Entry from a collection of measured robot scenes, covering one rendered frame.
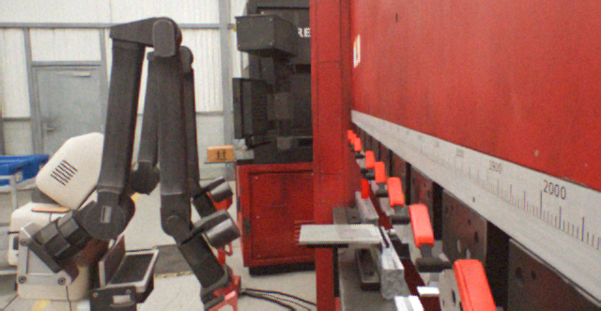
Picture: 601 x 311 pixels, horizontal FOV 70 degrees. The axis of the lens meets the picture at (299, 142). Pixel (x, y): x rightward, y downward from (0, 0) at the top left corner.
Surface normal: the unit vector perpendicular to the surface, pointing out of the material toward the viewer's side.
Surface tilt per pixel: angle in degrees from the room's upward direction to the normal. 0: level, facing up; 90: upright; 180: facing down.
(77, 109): 90
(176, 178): 83
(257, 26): 90
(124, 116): 90
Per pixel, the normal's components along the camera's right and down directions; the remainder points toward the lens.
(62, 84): 0.18, 0.09
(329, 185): -0.05, 0.10
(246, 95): -0.26, 0.10
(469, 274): -0.05, -0.71
